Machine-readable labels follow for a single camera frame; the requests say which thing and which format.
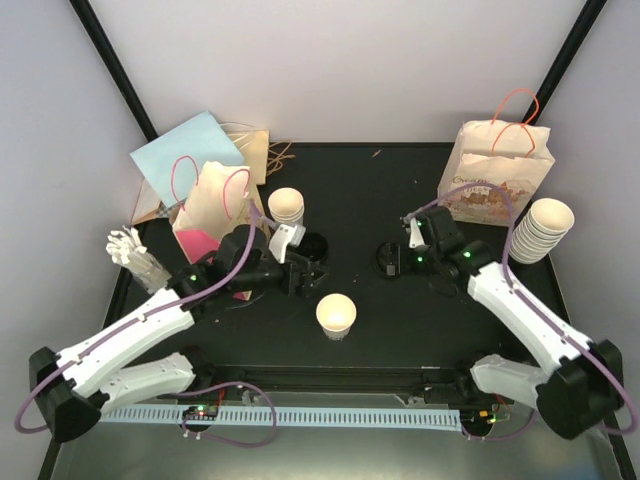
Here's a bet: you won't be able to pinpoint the white paper coffee cup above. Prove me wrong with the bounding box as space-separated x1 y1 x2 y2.
316 293 357 341

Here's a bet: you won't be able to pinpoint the black coffee cup lid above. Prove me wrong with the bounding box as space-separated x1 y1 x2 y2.
373 242 402 279

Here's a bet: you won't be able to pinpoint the cream paper bag pink sides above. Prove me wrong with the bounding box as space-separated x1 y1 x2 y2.
172 162 264 263

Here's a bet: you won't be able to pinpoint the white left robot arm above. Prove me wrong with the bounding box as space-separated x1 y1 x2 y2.
29 225 329 443

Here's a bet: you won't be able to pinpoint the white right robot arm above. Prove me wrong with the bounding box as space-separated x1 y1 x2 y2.
393 207 628 439

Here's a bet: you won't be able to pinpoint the small stack paper cups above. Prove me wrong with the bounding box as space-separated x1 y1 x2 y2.
268 187 305 225

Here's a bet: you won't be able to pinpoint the Cream Bear printed paper bag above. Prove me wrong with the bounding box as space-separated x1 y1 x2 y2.
437 99 555 226

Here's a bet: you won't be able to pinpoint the tall stack paper cups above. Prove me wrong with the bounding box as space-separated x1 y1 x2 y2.
509 198 575 265

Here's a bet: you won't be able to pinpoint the brown kraft paper bag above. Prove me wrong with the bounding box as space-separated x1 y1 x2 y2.
221 122 296 185

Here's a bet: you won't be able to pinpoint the patterned flat paper bag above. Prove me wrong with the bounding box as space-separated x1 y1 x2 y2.
130 180 171 225

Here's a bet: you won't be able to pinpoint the light blue paper bag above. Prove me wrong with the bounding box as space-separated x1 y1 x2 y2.
130 111 244 207

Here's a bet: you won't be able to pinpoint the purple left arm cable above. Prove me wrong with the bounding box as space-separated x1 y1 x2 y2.
13 199 281 448

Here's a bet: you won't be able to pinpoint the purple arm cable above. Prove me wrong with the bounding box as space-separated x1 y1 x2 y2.
13 199 281 448
402 182 640 444

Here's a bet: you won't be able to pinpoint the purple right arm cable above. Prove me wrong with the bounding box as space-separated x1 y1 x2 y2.
402 182 640 444

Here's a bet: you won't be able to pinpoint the light blue slotted cable duct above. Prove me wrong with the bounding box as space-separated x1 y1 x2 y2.
102 404 462 432

